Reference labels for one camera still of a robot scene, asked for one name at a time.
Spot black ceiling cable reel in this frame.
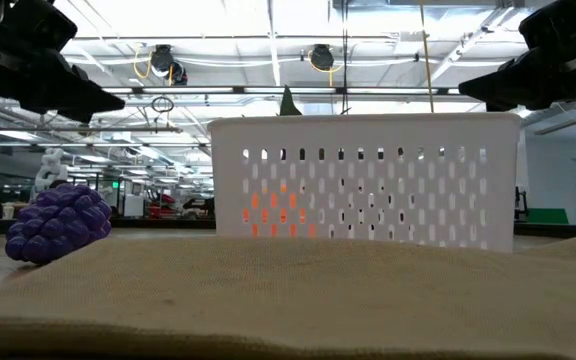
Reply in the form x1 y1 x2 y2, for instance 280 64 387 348
309 43 336 72
148 43 189 86

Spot purple toy grapes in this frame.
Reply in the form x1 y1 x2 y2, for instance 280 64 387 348
4 182 114 266

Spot black hanging cable loop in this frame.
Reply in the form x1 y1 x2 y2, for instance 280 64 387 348
150 95 175 114

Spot tan folded cloth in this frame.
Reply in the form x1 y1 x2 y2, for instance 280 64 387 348
0 230 576 360

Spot yellow hanging cable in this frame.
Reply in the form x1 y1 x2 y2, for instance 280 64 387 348
419 0 437 115

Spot green board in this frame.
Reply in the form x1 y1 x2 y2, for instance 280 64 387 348
526 207 569 225

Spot black equipment cart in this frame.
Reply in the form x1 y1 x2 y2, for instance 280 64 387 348
514 185 530 222

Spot red machine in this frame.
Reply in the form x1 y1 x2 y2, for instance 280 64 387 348
145 192 179 220

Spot orange toy fruit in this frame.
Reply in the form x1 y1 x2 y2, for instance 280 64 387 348
240 192 317 239

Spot green artificial plant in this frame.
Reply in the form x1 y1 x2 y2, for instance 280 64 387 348
240 84 352 118

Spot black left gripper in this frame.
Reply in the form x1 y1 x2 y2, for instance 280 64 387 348
0 0 126 124

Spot white perforated plastic basket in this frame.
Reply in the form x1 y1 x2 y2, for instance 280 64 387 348
206 112 523 254

